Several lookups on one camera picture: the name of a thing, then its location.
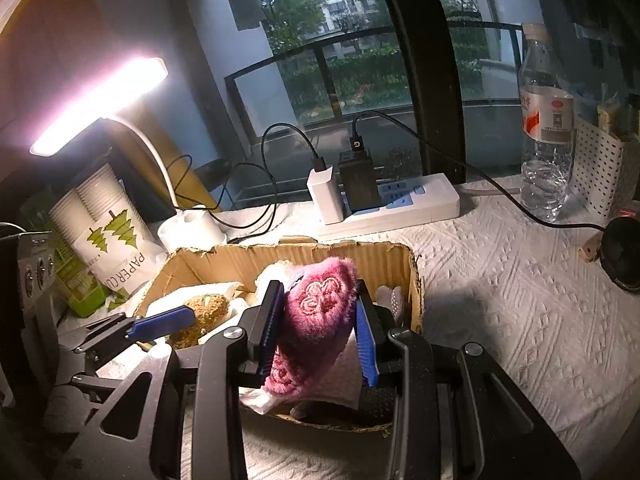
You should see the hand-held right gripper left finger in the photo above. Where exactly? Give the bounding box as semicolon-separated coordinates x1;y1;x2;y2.
55;280;286;480

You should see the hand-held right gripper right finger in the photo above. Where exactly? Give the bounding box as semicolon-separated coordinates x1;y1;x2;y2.
352;282;583;480

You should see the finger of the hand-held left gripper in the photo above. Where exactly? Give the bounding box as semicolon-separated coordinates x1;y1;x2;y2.
65;306;196;361

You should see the pink knitted glove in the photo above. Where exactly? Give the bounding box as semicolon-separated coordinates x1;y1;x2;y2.
262;256;360;395

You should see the cardboard box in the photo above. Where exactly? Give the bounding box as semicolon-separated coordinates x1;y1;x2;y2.
134;240;425;433

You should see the paper cup sleeve pack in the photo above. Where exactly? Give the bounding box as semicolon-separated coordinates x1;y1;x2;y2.
49;162;168;306

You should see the white embossed table cover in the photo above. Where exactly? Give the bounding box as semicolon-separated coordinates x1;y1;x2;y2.
90;172;640;480

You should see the white charger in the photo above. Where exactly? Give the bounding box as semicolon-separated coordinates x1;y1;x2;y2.
306;166;346;225

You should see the white power strip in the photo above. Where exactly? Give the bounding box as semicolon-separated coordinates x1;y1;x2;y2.
316;172;461;241

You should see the yellow curtain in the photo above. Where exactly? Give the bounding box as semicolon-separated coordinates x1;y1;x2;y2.
147;125;223;211

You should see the black charger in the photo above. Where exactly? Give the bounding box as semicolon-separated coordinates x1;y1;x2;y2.
338;149;382;212

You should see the white desk lamp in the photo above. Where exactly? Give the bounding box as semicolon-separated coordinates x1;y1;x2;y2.
29;57;228;253

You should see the black balcony railing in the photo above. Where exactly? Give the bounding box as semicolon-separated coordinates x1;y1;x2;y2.
224;20;526;171

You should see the clear water bottle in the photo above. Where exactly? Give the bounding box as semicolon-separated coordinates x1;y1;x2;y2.
517;22;576;224

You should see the black round device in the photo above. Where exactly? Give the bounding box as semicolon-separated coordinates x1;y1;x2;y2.
597;217;640;293

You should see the white perforated container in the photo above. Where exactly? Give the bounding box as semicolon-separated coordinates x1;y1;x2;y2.
570;110;640;218

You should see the pale yellow packet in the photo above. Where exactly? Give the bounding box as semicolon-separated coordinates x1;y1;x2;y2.
596;100;625;137

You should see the black cable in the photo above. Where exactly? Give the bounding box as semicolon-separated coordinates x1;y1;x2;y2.
170;154;278;233
350;110;608;233
220;122;328;246

